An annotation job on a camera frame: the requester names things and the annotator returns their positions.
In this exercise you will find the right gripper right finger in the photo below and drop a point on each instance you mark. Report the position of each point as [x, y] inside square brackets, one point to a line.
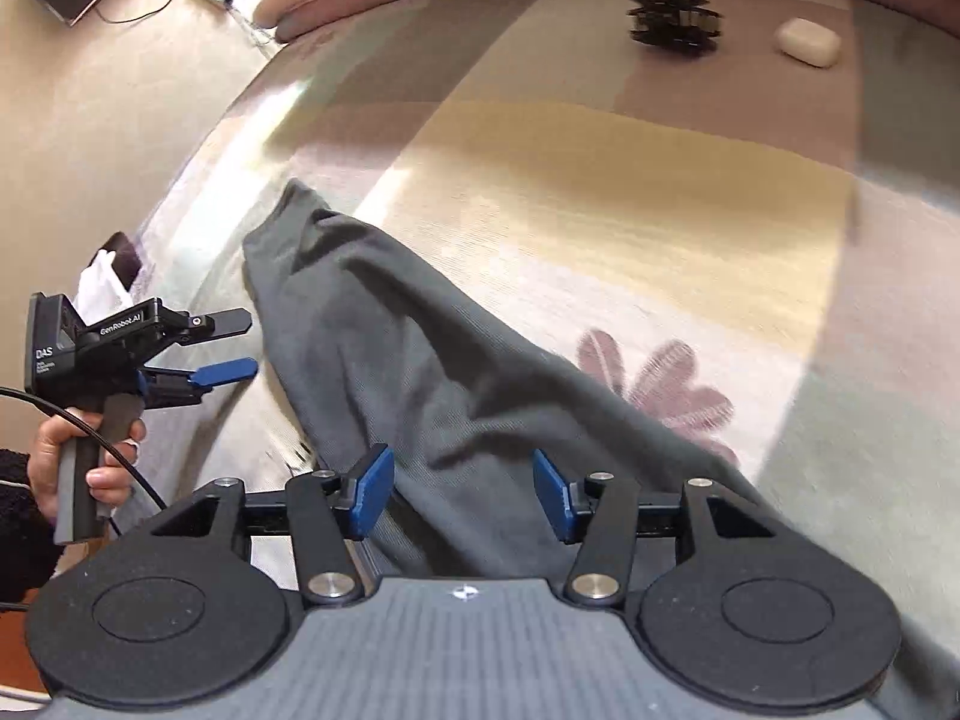
[599, 514]

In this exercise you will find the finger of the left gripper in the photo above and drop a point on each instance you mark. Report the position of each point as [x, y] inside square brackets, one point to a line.
[180, 327]
[171, 388]

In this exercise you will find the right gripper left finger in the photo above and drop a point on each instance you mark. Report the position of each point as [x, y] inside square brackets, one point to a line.
[327, 509]

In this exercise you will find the person's left hand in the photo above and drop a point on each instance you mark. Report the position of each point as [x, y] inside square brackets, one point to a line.
[110, 483]

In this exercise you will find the white plush toy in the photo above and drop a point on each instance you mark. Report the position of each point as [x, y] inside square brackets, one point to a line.
[104, 284]

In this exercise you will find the dark grey sweatpants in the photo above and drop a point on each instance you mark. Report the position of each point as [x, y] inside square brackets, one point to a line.
[372, 345]

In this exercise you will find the white earbud case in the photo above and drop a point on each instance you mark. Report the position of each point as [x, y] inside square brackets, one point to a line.
[808, 42]

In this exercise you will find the black hair claw clip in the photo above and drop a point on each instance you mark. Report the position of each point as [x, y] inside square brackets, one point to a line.
[687, 27]

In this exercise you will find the black fleece left sleeve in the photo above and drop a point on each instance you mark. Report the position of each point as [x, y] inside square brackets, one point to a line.
[28, 554]

